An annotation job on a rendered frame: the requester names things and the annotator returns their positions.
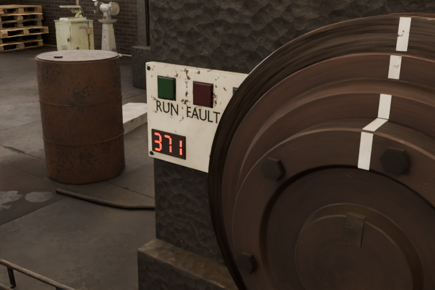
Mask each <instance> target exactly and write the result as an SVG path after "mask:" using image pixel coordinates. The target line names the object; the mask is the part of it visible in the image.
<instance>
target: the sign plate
mask: <svg viewBox="0 0 435 290"><path fill-rule="evenodd" d="M247 76H248V74H242V73H236V72H228V71H219V70H213V69H204V68H199V67H189V66H184V65H175V64H170V63H161V62H155V61H151V62H148V63H146V89H147V109H148V148H149V156H150V157H155V158H158V159H162V160H164V161H168V162H172V163H176V164H180V165H183V166H187V167H189V168H193V169H196V170H201V171H203V172H207V173H208V164H209V158H210V150H211V147H212V142H213V139H214V135H215V132H216V129H217V126H218V124H219V120H220V118H221V116H222V114H223V112H224V110H225V108H226V106H227V104H228V102H229V100H230V99H231V97H232V95H233V89H237V88H238V87H239V86H240V84H241V83H242V81H244V79H245V78H246V77H247ZM157 77H161V78H169V79H173V80H174V100H172V99H167V98H161V97H158V87H157ZM193 83H199V84H206V85H211V86H212V88H211V106H210V107H209V106H203V105H199V104H194V90H193ZM155 133H159V134H160V135H155ZM165 135H167V136H170V138H171V139H172V144H170V138H168V137H165ZM160 136H161V142H160V143H161V148H162V149H161V150H160V151H158V150H156V148H158V149H160V143H157V142H155V141H156V140H157V141H160ZM180 141H182V147H180ZM170 146H171V147H172V152H170ZM180 149H182V155H180Z"/></svg>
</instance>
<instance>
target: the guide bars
mask: <svg viewBox="0 0 435 290"><path fill-rule="evenodd" d="M0 264H2V265H4V266H7V270H8V276H9V279H10V284H9V285H7V286H4V285H2V284H0V289H1V290H13V288H14V287H16V282H15V278H14V272H13V269H14V270H16V271H19V272H21V273H23V274H25V275H28V276H30V277H33V278H35V279H37V280H40V281H42V282H45V283H46V284H49V285H51V286H54V287H55V288H56V290H75V289H73V288H70V287H68V286H66V285H63V284H61V283H58V282H55V281H54V280H51V279H49V278H46V277H44V276H41V275H39V274H36V273H33V272H32V271H29V270H27V269H24V268H22V267H20V266H17V265H14V264H13V263H10V262H7V261H5V260H2V259H0Z"/></svg>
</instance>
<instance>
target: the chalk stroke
mask: <svg viewBox="0 0 435 290"><path fill-rule="evenodd" d="M410 20H411V17H401V18H400V21H399V31H398V37H397V47H396V50H401V51H407V45H408V35H409V30H410ZM400 66H401V56H391V57H390V67H389V73H388V77H389V78H394V79H399V72H400ZM391 97H392V95H383V94H381V96H380V102H379V112H378V117H379V118H377V119H375V120H374V121H373V122H371V123H370V124H368V125H367V126H366V127H365V128H363V129H365V130H370V131H375V130H376V129H377V128H379V127H380V126H382V125H383V124H384V123H385V122H386V121H387V120H385V119H381V118H387V119H388V118H389V112H390V103H391ZM372 139H373V134H371V133H365V132H362V133H361V145H360V151H359V163H358V168H362V169H365V170H369V167H370V155H371V150H372Z"/></svg>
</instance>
